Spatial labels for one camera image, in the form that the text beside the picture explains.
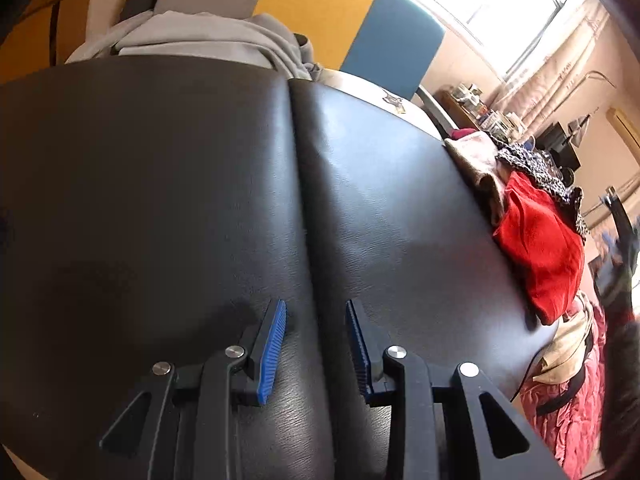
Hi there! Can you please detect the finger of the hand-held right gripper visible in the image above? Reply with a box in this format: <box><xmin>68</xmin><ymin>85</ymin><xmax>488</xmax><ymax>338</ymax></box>
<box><xmin>601</xmin><ymin>186</ymin><xmax>637</xmax><ymax>241</ymax></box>

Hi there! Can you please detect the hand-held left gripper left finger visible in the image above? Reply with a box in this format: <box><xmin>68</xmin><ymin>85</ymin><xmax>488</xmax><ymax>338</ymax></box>
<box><xmin>99</xmin><ymin>298</ymin><xmax>288</xmax><ymax>480</ymax></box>

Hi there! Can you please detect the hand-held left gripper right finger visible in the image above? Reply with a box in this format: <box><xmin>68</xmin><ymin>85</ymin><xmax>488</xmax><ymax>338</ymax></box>
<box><xmin>345</xmin><ymin>300</ymin><xmax>566</xmax><ymax>480</ymax></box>

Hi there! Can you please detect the black white patterned garment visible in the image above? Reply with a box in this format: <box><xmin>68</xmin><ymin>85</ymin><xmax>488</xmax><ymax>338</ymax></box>
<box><xmin>495</xmin><ymin>141</ymin><xmax>590</xmax><ymax>241</ymax></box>

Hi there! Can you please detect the red garment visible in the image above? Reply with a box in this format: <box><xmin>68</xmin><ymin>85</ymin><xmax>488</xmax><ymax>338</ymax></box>
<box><xmin>491</xmin><ymin>170</ymin><xmax>586</xmax><ymax>326</ymax></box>

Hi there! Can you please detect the air conditioner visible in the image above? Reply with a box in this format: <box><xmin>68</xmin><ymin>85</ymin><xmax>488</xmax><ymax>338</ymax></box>
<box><xmin>606</xmin><ymin>106</ymin><xmax>640</xmax><ymax>147</ymax></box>

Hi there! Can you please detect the black monitor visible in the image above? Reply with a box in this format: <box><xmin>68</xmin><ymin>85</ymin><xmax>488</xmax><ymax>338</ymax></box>
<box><xmin>539</xmin><ymin>120</ymin><xmax>585</xmax><ymax>172</ymax></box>

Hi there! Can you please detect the beige cloth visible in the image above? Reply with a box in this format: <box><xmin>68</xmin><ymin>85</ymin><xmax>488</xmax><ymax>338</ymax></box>
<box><xmin>443</xmin><ymin>131</ymin><xmax>512</xmax><ymax>227</ymax></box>

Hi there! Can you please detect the beige curtain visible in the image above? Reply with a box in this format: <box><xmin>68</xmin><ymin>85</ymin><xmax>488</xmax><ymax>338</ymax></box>
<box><xmin>492</xmin><ymin>0</ymin><xmax>623</xmax><ymax>133</ymax></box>

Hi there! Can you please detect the pink blanket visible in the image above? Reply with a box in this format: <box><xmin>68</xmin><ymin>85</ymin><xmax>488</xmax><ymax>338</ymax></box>
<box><xmin>519</xmin><ymin>305</ymin><xmax>610</xmax><ymax>480</ymax></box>

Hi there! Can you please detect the cluttered wooden shelf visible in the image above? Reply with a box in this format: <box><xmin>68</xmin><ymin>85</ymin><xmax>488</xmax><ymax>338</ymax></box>
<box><xmin>434</xmin><ymin>81</ymin><xmax>533</xmax><ymax>147</ymax></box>

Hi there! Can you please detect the grey metal bar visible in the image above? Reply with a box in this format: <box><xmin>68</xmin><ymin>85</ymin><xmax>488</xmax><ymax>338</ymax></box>
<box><xmin>416</xmin><ymin>84</ymin><xmax>459</xmax><ymax>136</ymax></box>

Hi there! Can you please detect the window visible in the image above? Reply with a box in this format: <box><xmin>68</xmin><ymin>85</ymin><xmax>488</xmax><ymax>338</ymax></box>
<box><xmin>395</xmin><ymin>0</ymin><xmax>588</xmax><ymax>83</ymax></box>

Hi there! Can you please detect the grey hooded sweatshirt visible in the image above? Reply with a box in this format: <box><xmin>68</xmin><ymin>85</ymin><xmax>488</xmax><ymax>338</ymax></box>
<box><xmin>65</xmin><ymin>10</ymin><xmax>326</xmax><ymax>81</ymax></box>

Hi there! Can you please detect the orange wooden cabinet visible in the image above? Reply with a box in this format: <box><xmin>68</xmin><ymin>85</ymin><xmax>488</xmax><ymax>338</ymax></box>
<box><xmin>0</xmin><ymin>0</ymin><xmax>103</xmax><ymax>86</ymax></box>

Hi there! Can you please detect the beige bag with black strap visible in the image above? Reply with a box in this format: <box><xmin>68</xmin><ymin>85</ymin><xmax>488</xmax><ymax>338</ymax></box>
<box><xmin>531</xmin><ymin>294</ymin><xmax>600</xmax><ymax>417</ymax></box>

